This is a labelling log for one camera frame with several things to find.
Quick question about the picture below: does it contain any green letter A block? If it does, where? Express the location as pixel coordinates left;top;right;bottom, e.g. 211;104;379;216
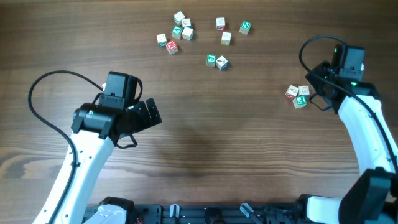
171;26;183;40

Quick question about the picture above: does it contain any teal sided wooden block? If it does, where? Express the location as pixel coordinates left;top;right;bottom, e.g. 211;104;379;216
174;11;185;26

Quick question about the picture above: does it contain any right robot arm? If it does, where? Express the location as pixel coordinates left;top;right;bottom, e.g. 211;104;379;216
300;44;397;223

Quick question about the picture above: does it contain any green sided left block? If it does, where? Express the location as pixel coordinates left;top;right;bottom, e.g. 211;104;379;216
156;34;167;47

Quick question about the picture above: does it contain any plain top wooden block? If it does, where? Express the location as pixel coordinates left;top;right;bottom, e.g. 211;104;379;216
182;27;194;40

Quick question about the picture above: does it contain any green letter N block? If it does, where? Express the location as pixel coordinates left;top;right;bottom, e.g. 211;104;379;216
239;21;251;35

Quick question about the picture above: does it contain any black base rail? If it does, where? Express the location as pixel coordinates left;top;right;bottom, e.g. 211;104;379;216
83;203;311;224

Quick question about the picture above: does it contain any yellow sided wooden block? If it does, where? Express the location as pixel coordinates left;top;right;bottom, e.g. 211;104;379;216
221;32;231;45

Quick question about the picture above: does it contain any blue sided wooden block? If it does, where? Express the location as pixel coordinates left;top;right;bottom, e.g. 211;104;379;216
298;86;310;97

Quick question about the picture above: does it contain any small picture wooden block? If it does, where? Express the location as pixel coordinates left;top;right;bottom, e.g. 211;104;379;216
182;18;192;28

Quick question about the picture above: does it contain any green letter F block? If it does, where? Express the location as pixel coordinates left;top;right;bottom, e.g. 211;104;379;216
292;95;307;108

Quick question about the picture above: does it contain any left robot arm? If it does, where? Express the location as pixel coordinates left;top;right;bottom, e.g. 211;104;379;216
28;72;162;223

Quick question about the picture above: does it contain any green letter J block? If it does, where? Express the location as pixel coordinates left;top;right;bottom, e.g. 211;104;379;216
206;54;216;67

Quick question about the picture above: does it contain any hammer picture wooden block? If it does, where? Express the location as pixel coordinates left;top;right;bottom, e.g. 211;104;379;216
216;56;229;71

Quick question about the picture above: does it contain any ice cream picture block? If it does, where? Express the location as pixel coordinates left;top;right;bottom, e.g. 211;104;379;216
285;85;299;100

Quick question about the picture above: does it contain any red sided top block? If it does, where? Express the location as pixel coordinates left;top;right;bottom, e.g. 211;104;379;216
216;17;226;30

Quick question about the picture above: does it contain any red letter M block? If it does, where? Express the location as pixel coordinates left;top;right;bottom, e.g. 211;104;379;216
166;40;178;55

